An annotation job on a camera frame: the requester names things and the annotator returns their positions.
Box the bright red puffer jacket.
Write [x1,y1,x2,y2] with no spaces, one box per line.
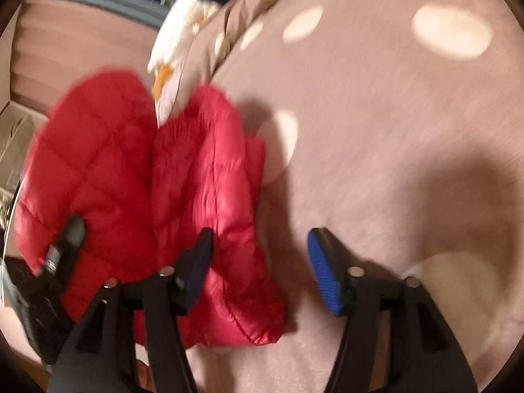
[14,70,286,347]

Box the pink beige curtain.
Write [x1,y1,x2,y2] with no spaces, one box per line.
[1,0,158,113]

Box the polka dot brown bed cover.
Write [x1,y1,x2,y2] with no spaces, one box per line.
[159,0,523,392]

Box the white plush goose toy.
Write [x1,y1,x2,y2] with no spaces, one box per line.
[147,0,221,111]

